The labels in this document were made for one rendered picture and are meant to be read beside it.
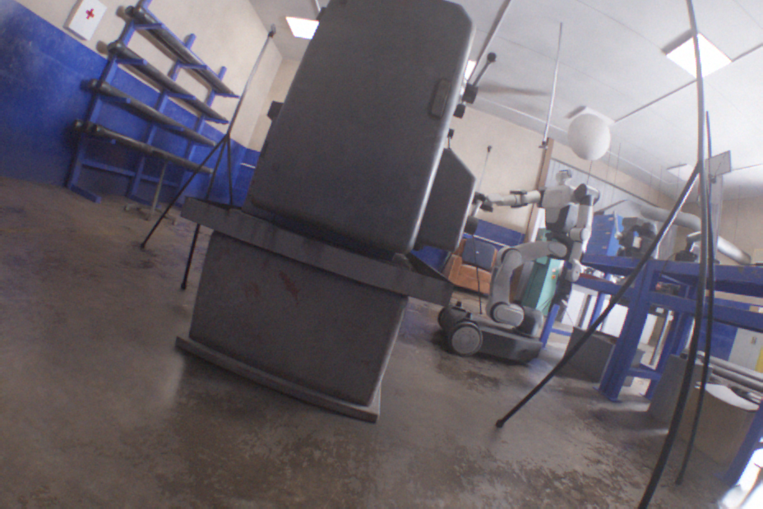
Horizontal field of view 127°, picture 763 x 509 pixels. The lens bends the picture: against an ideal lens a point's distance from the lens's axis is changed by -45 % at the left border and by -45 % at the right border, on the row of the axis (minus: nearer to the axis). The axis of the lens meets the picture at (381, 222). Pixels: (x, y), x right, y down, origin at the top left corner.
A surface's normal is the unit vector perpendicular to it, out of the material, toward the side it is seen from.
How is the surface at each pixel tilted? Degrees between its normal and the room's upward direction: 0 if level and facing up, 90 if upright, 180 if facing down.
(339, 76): 90
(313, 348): 90
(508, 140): 90
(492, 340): 90
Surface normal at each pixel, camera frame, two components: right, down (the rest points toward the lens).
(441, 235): -0.02, -0.04
